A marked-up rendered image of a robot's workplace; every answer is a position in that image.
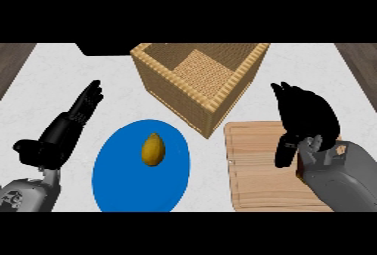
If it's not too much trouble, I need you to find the pale wooden cutting board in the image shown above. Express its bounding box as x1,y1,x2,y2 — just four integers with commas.
222,120,343,213

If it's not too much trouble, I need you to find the square wicker basket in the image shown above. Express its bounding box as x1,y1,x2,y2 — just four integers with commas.
129,43,272,140

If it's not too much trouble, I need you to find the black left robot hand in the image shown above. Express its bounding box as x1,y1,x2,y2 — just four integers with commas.
12,79,105,171

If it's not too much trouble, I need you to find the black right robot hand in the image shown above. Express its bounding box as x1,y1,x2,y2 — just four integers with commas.
269,81,342,169

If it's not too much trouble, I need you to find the black appliance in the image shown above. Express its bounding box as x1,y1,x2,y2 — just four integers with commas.
74,43,143,57

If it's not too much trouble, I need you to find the blue oval plate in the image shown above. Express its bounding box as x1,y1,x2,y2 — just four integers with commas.
92,119,191,213

